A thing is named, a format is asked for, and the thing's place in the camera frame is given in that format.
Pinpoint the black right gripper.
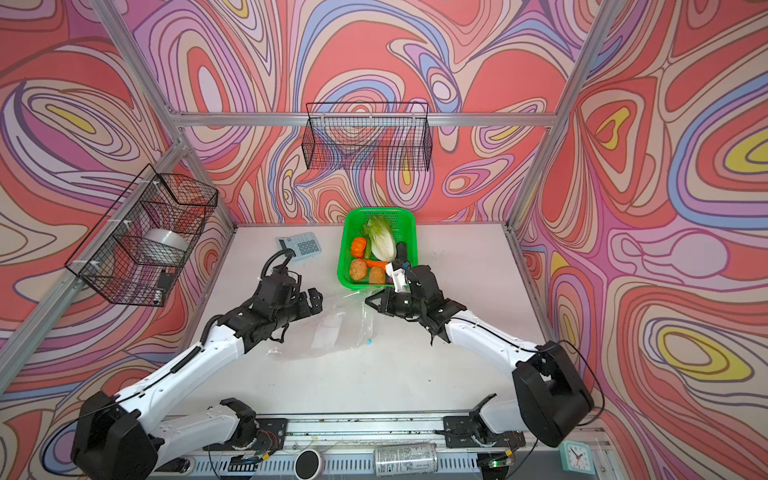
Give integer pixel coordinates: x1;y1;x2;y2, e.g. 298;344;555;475
365;287;426;318

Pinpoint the toy brown bun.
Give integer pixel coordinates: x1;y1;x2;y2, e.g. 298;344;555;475
368;266;387;285

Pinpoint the toy potato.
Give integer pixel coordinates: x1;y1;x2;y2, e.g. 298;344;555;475
349;258;368;282

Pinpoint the clear zip top bag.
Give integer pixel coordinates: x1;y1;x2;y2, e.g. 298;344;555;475
267;288;380;361

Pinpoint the green plastic basket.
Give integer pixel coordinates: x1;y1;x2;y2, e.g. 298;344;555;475
337;207;420;290

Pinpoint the orange toy pumpkin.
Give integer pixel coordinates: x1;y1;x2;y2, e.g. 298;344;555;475
349;237;367;258

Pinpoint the orange toy carrot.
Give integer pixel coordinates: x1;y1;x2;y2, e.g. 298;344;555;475
364;259;389;270

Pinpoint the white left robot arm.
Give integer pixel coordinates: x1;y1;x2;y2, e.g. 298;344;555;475
71;265;323;479

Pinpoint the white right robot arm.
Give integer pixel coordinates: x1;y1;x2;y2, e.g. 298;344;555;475
365;265;595;448

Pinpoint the light blue calculator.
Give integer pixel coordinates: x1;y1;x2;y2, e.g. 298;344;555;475
277;232;322;261

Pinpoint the toy napa cabbage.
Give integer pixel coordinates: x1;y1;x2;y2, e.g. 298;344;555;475
362;215;397;262

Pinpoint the white roll in basket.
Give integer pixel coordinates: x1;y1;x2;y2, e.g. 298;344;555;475
139;228;189;266

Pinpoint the silver drink can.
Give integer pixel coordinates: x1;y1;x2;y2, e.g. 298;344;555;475
374;443;439;478

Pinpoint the teal small clock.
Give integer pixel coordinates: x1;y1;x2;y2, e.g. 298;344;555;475
558;440;596;475

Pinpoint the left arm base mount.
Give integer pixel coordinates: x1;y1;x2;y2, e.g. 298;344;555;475
203;417;289;454

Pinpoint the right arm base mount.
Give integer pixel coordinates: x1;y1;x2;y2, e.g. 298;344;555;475
435;414;527;451

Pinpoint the black wire basket left wall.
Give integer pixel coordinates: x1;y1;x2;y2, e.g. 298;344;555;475
65;165;219;307

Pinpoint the black wire basket wall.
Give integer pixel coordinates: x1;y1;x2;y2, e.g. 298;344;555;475
301;100;433;172
65;165;219;307

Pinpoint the black wire basket back wall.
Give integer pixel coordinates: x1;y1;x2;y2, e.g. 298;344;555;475
301;100;433;172

